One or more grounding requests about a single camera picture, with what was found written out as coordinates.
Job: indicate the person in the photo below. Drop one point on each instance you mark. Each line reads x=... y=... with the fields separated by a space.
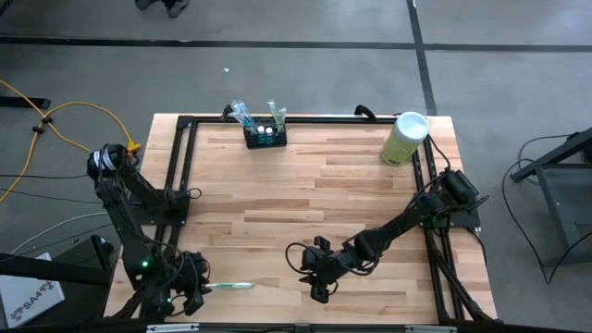
x=176 y=7

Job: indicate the black aluminium table frame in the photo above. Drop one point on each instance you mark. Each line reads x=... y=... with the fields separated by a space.
x=324 y=120

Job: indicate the black metal cart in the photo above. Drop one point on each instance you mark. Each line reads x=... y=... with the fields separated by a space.
x=546 y=159

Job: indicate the black flat bar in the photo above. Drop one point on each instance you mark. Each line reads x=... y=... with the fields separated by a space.
x=23 y=102

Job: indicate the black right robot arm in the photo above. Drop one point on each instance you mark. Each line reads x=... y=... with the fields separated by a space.
x=393 y=226

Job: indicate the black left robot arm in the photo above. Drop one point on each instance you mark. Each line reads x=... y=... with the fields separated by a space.
x=129 y=217

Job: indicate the white printed cardboard box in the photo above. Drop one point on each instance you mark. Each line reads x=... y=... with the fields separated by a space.
x=28 y=296

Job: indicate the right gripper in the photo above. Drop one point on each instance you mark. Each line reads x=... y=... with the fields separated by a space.
x=330 y=266

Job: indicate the green disinfecting wipes canister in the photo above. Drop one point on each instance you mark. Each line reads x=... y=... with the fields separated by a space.
x=404 y=141

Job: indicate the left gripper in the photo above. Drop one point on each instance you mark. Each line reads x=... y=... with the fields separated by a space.
x=185 y=277

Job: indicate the black stand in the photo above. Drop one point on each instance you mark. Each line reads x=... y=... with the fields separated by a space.
x=46 y=270

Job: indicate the silver metal bracket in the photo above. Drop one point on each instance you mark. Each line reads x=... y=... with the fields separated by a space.
x=430 y=329
x=171 y=328

